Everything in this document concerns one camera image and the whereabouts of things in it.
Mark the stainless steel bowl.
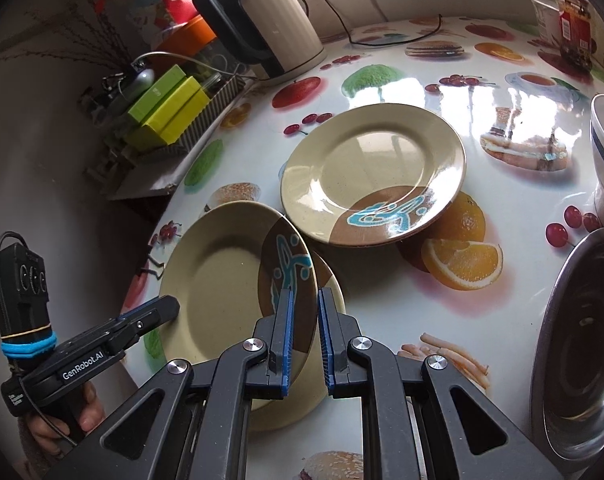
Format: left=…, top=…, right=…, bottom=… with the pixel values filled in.
left=531, top=228, right=604, bottom=474

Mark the left hand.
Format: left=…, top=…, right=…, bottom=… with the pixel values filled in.
left=26, top=381, right=106, bottom=456

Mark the yellow box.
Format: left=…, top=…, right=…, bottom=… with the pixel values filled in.
left=124, top=76, right=210, bottom=153

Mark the green box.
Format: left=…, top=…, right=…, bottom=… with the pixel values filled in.
left=126, top=65, right=186, bottom=124

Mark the grey mouse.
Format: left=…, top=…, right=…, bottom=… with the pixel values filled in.
left=109, top=67, right=156, bottom=104

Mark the striped storage basket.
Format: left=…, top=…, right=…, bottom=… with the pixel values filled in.
left=116, top=75, right=246, bottom=162

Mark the cream electric kettle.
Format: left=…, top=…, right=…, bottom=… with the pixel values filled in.
left=192, top=0, right=326, bottom=84

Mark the red-lidded sauce jar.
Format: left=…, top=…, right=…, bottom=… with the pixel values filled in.
left=556, top=0, right=593, bottom=72

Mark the white plastic cup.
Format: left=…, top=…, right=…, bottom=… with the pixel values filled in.
left=530, top=0, right=561, bottom=48

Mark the black power cable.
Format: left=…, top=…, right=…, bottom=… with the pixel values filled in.
left=281, top=0, right=443, bottom=47

